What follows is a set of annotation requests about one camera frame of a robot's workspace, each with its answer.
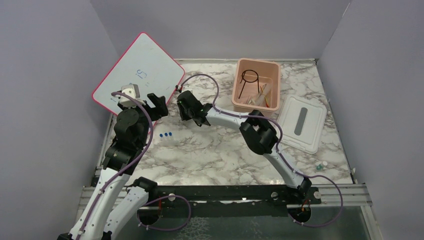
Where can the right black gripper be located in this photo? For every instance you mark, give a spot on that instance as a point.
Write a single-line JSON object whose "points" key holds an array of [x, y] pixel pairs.
{"points": [[183, 117]]}

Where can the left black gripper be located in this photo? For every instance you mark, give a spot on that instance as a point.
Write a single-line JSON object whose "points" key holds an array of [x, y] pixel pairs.
{"points": [[160, 109]]}

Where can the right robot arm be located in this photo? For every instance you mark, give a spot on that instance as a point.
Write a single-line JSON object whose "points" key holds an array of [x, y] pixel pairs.
{"points": [[258, 133]]}

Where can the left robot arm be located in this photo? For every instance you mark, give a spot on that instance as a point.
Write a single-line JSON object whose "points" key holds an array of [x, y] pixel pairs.
{"points": [[102, 219]]}

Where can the pink plastic bin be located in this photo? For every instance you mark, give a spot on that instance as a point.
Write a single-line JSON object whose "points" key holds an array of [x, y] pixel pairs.
{"points": [[250, 75]]}

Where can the white plastic bin lid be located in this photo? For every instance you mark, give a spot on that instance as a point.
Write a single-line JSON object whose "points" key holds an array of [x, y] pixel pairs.
{"points": [[302, 122]]}

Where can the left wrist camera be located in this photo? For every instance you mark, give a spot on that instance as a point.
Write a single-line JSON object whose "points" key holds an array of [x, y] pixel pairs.
{"points": [[131, 90]]}

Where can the white board with pink frame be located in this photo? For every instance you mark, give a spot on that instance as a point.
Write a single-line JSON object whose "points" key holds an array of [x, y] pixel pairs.
{"points": [[145, 64]]}

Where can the black metal base rail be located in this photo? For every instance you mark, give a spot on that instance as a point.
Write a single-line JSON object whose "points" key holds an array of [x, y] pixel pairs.
{"points": [[209, 201]]}

